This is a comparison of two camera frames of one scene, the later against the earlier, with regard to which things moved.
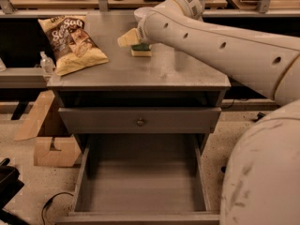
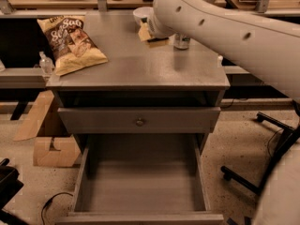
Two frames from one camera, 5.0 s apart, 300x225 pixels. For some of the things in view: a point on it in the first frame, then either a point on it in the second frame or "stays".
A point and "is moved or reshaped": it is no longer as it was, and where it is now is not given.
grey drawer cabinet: x=143 y=129 stays
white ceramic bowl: x=141 y=12 stays
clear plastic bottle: x=47 y=64 stays
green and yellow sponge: x=141 y=50 is moved or reshaped
